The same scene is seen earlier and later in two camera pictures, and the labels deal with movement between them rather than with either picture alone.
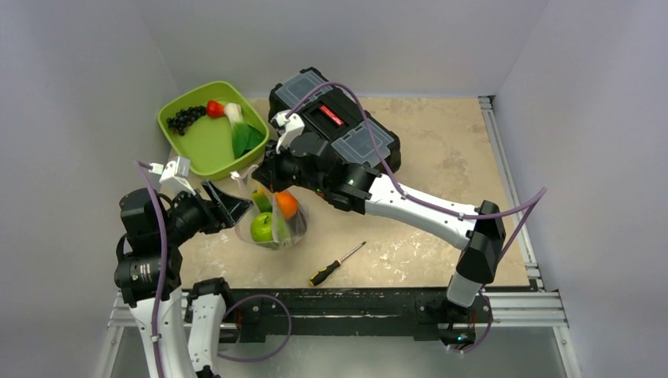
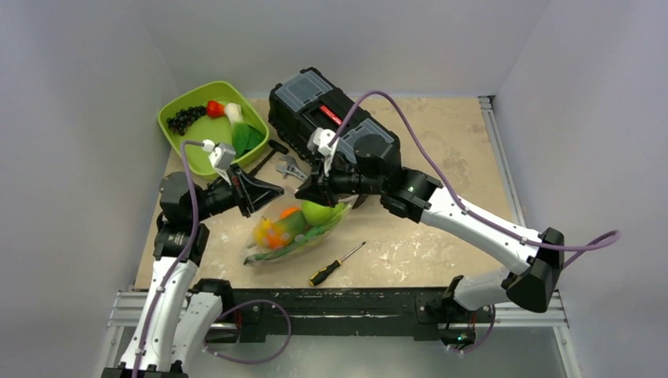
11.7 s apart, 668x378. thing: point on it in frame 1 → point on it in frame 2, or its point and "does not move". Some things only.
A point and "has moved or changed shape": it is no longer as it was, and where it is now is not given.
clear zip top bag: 269,219 has moved or changed shape
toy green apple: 261,227 → 320,216
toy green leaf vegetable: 244,135 does not move
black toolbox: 356,136 does not move
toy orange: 287,204 has moved or changed shape
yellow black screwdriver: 316,278 does not move
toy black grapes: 184,117 does not move
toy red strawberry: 214,109 does not move
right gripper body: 271,170 → 325,183
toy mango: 263,201 has moved or changed shape
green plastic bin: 215,127 does not move
